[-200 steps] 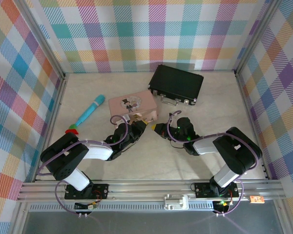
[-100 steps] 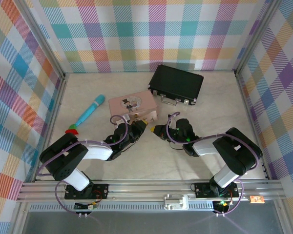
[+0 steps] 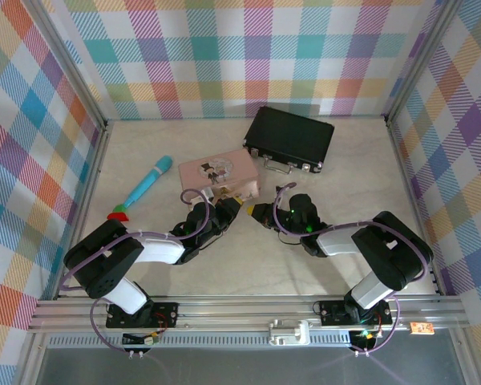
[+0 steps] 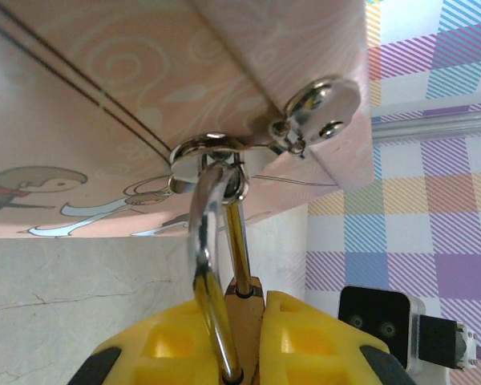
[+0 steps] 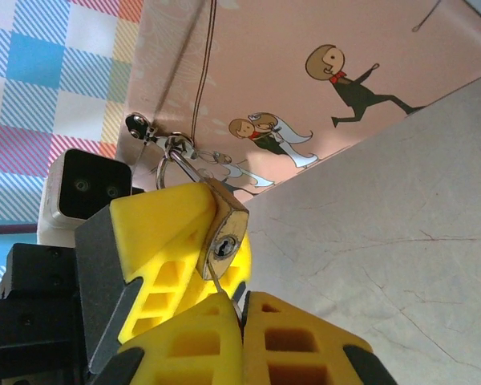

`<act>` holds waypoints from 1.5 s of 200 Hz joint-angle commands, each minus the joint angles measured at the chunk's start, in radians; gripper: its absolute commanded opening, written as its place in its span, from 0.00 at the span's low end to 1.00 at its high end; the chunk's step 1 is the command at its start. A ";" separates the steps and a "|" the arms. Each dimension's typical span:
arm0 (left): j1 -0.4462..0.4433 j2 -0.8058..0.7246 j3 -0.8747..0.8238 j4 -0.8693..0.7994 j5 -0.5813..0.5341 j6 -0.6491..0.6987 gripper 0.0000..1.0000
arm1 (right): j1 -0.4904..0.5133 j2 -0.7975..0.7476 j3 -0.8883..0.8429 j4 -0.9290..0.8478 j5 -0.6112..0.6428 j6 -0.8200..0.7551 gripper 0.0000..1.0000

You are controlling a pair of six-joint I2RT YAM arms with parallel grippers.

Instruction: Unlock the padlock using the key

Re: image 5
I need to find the pink cartoon wedding box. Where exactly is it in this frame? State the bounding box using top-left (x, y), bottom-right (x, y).
top-left (115, 0), bottom-right (481, 200)

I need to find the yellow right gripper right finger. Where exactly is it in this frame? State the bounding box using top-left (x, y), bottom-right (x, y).
top-left (241, 290), bottom-right (397, 385)

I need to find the purple camera cable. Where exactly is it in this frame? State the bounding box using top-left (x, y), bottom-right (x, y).
top-left (0, 224), bottom-right (39, 237)

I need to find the small silver key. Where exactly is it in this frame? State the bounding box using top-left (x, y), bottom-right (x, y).
top-left (207, 259), bottom-right (244, 324)

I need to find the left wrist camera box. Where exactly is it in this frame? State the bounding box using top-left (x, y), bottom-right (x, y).
top-left (42, 148), bottom-right (134, 230)

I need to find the brass padlock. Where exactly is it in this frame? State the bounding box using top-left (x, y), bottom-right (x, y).
top-left (155, 147), bottom-right (251, 282)

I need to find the plaid striped backdrop cloth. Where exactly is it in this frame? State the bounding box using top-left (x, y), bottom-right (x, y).
top-left (0, 0), bottom-right (145, 322)

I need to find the silver metal hasp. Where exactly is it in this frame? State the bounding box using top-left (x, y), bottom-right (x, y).
top-left (124, 111), bottom-right (196, 160)

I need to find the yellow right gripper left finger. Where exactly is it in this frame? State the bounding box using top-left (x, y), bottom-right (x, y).
top-left (88, 293), bottom-right (245, 385)

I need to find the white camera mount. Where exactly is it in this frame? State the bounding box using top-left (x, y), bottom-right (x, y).
top-left (35, 216), bottom-right (78, 246)

